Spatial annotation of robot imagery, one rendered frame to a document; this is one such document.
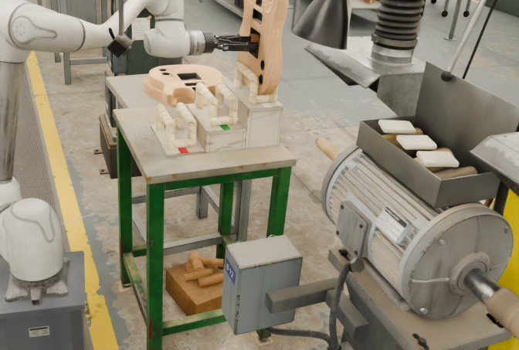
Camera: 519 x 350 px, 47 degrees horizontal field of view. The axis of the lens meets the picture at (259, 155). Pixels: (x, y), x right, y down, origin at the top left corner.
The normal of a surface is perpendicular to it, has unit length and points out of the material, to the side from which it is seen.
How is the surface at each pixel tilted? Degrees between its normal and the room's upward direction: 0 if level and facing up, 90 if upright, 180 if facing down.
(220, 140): 90
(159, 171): 0
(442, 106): 90
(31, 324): 90
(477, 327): 0
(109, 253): 0
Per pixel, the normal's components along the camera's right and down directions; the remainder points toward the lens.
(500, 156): -0.50, -0.64
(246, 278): 0.39, 0.44
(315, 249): 0.08, -0.89
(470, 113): -0.92, 0.11
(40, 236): 0.65, 0.15
